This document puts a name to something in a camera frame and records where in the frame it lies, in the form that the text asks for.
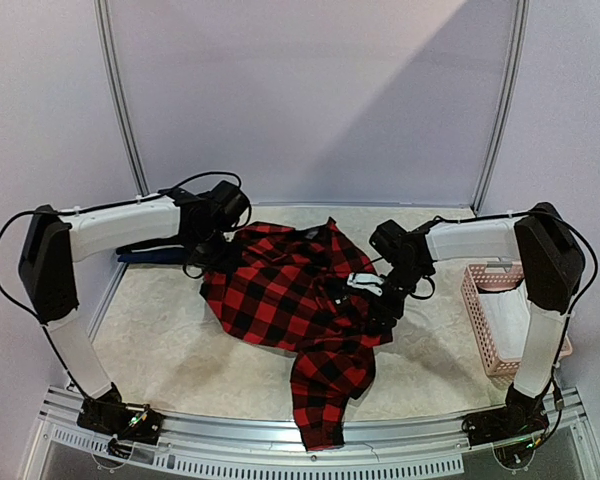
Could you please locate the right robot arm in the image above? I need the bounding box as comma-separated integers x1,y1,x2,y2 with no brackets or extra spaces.
369,202,585,436

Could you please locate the pink plastic laundry basket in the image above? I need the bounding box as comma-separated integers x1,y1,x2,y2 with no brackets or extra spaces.
459,260,576,379

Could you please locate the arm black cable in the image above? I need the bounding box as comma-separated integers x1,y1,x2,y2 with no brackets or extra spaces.
414,209,600,351
0,170,244,321

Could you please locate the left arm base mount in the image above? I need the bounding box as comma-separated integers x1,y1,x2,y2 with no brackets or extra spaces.
77,399,165,445

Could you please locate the folded navy blue garment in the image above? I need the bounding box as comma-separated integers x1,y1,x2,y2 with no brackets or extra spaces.
115,246,187,265

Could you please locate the aluminium corner post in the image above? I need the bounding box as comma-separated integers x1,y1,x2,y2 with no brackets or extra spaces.
471,0,529,214
94,0,150,194

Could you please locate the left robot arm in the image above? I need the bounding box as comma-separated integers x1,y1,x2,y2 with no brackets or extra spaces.
18,180,251,434

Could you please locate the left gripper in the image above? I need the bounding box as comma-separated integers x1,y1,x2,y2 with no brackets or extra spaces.
190,227,245,274

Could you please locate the aluminium front rail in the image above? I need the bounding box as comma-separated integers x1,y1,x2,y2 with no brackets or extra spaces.
22,387,600,479

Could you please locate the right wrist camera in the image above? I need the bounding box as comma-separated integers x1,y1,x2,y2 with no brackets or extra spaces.
346,272,385,297

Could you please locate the red black plaid shirt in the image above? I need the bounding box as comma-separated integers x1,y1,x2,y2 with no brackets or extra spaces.
200,219,393,451

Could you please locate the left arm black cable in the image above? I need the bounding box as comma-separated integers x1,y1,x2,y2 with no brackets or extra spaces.
0,170,244,321

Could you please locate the right aluminium corner post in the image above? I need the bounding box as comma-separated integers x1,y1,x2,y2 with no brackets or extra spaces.
471,0,529,214

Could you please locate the left aluminium corner post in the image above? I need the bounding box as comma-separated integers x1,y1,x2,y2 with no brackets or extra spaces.
94,0,150,194

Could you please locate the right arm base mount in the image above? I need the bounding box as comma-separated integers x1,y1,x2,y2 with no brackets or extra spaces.
461,397,565,450

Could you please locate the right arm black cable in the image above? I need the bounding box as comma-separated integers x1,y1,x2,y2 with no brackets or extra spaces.
414,209,600,351

